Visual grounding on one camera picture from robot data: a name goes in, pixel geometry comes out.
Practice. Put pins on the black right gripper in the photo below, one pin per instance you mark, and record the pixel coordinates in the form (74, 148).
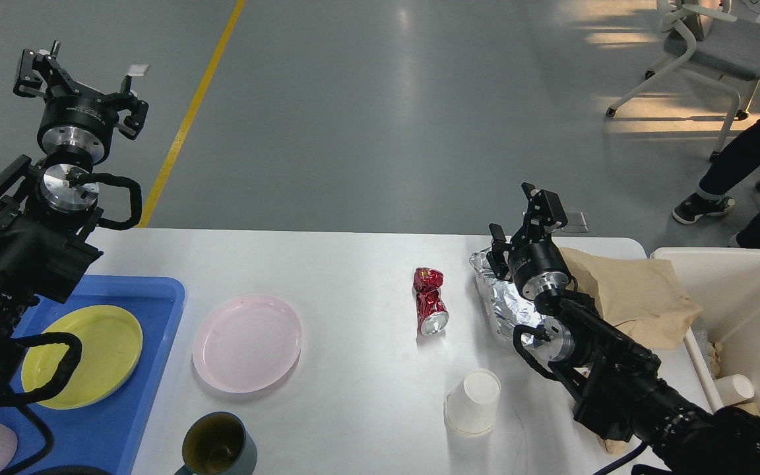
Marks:
(536, 266)

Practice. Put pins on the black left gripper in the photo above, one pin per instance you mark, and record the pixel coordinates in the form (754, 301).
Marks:
(75, 130)

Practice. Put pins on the pink plate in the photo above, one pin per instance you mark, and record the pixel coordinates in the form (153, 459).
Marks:
(247, 344)

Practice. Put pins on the dark teal mug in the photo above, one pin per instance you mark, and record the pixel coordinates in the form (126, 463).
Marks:
(218, 443)

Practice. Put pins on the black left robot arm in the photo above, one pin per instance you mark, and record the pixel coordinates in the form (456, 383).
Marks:
(47, 210)

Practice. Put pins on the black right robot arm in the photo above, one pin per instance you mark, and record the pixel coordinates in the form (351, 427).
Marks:
(613, 379)

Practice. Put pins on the floor outlet plate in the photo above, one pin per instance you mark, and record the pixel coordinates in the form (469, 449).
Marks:
(576, 223)

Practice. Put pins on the crumpled aluminium foil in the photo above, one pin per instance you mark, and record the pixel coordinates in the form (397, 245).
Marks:
(504, 307)

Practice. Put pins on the crushed red soda can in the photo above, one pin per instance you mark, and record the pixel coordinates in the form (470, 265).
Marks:
(430, 310)

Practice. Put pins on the brown paper bag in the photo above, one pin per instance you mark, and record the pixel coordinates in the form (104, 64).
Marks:
(643, 299)

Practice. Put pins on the white paper cup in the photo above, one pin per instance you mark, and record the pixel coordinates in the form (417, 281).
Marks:
(470, 409)

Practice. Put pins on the white plastic bin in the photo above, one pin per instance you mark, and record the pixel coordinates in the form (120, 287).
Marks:
(725, 282)

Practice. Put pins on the yellow plate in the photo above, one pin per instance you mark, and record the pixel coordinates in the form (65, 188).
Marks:
(112, 341)

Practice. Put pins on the paper cup in bin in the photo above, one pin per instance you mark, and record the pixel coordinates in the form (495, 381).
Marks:
(734, 389)

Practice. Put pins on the grey office chair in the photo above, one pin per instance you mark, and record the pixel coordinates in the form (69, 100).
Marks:
(705, 42)

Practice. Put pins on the blue plastic tray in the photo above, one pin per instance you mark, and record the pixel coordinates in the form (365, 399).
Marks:
(104, 436)

